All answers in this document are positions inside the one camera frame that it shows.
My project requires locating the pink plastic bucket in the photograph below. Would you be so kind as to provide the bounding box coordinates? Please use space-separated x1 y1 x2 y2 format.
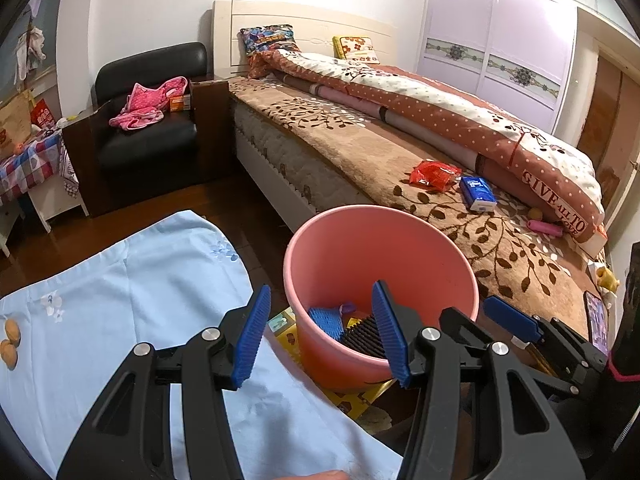
283 205 480 395

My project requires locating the smartphone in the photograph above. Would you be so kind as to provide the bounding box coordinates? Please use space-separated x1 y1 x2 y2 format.
584 291 610 353

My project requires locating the yellow plush toy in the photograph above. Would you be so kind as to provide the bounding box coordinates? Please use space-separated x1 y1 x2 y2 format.
595 265 621 293

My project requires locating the red snack packet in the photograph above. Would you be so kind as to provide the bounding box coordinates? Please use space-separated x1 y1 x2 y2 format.
409 160 462 193

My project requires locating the light blue cloth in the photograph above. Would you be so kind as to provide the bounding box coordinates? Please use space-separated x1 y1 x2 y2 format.
0 210 406 480

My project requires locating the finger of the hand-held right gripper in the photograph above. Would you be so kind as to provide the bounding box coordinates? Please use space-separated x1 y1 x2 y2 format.
439 307 496 352
483 295 545 346

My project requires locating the red gift bag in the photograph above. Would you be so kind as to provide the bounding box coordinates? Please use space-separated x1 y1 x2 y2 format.
30 99 57 128

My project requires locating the yellow printed box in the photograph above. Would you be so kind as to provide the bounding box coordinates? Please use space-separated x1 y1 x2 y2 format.
267 307 398 421

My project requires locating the white printed hanging cloth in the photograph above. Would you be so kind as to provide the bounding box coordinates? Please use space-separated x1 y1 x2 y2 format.
57 142 81 198

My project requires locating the white hanging cloth bundle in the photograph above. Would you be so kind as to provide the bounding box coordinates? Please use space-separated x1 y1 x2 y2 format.
15 25 47 81

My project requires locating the large curved window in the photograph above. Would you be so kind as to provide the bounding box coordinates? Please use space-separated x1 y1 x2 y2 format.
0 0 66 106

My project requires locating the black foam fruit net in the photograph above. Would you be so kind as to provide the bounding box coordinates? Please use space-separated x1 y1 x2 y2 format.
340 312 388 361

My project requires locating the pink garment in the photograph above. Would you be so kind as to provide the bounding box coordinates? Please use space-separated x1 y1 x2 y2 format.
109 76 190 132

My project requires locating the white side table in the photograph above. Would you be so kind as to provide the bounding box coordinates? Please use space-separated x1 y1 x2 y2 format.
0 180 91 256

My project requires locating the yellow floral pillow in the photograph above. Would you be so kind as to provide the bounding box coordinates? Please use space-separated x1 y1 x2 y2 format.
332 35 381 65

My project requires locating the blue tissue pack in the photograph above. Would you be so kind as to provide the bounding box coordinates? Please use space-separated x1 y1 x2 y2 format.
459 175 497 212

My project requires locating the lilac wardrobe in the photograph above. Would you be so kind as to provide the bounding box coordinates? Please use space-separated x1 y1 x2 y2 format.
416 0 581 133

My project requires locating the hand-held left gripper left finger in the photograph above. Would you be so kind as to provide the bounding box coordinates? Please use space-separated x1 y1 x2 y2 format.
56 285 272 480

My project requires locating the brown floral blanket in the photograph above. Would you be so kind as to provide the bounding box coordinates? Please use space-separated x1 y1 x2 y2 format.
227 76 613 356

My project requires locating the white wooden bed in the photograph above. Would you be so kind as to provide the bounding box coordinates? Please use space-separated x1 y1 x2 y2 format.
212 0 626 361

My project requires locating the orange dotted quilt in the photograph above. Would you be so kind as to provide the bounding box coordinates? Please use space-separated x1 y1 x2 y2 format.
247 47 606 256

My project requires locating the colourful printed pillow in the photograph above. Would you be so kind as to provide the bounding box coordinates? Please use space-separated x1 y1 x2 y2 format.
239 23 301 57

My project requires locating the black leather armchair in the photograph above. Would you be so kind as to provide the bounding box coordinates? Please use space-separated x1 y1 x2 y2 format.
61 42 236 218

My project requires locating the brown wooden door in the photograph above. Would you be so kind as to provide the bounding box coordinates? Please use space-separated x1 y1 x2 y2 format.
575 7 640 211

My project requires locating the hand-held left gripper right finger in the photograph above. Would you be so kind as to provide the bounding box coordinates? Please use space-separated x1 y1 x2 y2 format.
371 280 586 480

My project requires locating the pink tube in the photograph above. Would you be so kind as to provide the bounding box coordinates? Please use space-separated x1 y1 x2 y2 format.
527 217 562 238

